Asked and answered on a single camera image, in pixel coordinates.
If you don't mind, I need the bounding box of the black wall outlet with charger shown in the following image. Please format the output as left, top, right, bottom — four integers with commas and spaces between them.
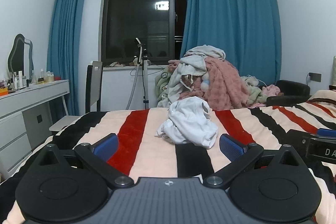
307, 72, 322, 83

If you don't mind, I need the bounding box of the pink fleece blanket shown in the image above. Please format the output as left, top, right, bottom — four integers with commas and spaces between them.
168, 56, 250, 110

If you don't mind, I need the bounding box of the row of cosmetic bottles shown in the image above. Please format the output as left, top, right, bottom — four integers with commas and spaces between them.
0, 69, 62, 96

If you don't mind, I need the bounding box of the black armchair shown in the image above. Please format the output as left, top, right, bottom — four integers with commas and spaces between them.
266, 80, 312, 107

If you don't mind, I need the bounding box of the black chair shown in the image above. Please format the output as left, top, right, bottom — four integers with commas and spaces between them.
49, 61, 103, 135

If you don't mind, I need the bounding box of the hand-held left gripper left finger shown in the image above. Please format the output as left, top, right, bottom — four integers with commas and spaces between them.
35, 133, 134, 189

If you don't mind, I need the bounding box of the silver tripod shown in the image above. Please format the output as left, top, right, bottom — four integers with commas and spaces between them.
134, 38, 150, 110

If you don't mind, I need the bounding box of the white t-shirt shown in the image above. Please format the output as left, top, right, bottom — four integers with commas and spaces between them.
154, 97, 219, 149

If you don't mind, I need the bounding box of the blue white plush toy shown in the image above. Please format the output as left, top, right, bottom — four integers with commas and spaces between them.
200, 74, 211, 90

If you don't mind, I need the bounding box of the wavy vanity mirror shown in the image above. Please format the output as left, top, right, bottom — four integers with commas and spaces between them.
7, 34, 34, 81

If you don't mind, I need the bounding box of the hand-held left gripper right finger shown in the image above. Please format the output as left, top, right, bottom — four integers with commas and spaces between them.
203, 134, 305, 190

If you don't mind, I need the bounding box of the wide blue curtain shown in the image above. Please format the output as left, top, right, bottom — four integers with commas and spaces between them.
180, 0, 283, 109

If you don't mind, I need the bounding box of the small pink garment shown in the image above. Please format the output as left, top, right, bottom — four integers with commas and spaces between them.
262, 84, 283, 96

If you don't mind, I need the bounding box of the white vanity desk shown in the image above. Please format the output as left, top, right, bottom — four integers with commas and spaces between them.
0, 79, 70, 180

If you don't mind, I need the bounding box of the grey hose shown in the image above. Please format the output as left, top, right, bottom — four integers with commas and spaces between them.
126, 55, 141, 110

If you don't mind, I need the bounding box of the red black striped blanket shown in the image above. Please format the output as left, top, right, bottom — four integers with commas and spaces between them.
0, 98, 336, 224

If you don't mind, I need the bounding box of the pale green clothes heap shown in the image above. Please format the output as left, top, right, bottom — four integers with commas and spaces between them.
240, 75, 269, 107

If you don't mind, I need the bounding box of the beige brown striped blanket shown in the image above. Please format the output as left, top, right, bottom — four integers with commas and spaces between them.
307, 89, 336, 110

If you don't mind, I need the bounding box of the grey hoodie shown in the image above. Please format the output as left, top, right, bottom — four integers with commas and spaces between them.
167, 45, 227, 109

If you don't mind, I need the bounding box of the dark framed window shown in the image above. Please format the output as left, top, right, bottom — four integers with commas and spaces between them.
101, 0, 187, 66

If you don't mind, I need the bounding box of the green printed cloth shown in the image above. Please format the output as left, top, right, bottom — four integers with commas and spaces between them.
156, 67, 174, 108

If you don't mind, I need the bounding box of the narrow blue curtain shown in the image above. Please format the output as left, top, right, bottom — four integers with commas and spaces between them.
47, 0, 91, 116

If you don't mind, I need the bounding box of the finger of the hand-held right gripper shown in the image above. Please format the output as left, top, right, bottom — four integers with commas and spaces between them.
289, 128, 336, 147

